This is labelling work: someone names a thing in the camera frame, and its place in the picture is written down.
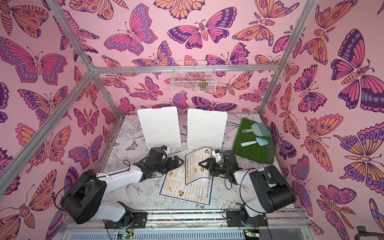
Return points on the aluminium front rail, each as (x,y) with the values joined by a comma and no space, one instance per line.
(287,224)

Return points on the left white rack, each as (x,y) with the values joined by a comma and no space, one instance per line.
(160,127)

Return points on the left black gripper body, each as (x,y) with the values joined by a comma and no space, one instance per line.
(164,166)

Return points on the white narrow rack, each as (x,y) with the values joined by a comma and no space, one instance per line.
(206,129)

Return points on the white wire wall basket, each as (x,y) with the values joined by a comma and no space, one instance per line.
(187,74)

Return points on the green yellow item in basket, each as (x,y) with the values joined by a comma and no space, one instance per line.
(203,85)

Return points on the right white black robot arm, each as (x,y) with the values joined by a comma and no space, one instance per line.
(272,190)

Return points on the dim sum menu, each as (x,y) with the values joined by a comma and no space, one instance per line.
(193,171)
(174,186)

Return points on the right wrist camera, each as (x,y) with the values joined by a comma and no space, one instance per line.
(218,156)

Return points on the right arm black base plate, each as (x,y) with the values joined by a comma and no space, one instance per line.
(242,219)

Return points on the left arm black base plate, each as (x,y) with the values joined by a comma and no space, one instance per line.
(135,220)

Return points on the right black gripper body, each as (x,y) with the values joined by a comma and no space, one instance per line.
(212,165)

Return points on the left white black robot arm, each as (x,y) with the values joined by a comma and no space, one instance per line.
(85,199)

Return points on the green artificial grass mat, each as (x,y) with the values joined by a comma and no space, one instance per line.
(249,146)

